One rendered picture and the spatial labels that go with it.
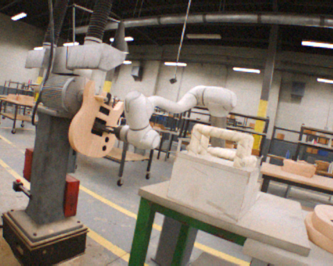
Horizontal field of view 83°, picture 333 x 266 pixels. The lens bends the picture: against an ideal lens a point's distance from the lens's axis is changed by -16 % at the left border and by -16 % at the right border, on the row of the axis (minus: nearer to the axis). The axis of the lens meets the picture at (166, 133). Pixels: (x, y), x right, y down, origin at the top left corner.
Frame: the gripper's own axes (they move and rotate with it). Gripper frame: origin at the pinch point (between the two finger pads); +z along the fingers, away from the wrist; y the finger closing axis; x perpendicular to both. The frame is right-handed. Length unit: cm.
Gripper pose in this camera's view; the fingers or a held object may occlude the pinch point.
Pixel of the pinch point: (98, 127)
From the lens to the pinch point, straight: 134.1
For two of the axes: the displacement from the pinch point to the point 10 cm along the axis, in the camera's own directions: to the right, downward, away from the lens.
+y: 4.5, 2.5, 8.6
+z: -8.5, -1.8, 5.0
